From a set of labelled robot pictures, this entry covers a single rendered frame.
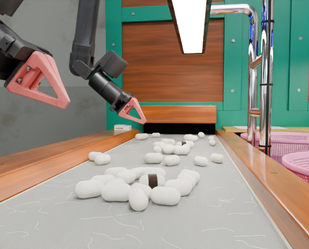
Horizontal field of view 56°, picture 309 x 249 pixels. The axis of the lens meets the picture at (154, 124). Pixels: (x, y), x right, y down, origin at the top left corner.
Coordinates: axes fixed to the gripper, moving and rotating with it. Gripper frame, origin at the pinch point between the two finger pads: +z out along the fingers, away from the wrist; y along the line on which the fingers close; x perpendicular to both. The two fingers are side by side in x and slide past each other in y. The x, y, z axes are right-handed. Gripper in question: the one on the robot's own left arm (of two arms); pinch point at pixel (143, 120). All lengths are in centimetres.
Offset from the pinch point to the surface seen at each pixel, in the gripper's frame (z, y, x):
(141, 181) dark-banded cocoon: 11.0, -46.4, -1.5
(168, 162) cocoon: 12.7, -30.1, -2.4
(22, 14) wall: -215, 225, 39
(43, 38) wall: -179, 227, 43
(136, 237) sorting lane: 14, -60, -2
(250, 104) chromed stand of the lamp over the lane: 19.3, -5.1, -23.0
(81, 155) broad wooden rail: -1.6, -27.4, 9.6
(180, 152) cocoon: 13.8, -17.0, -3.1
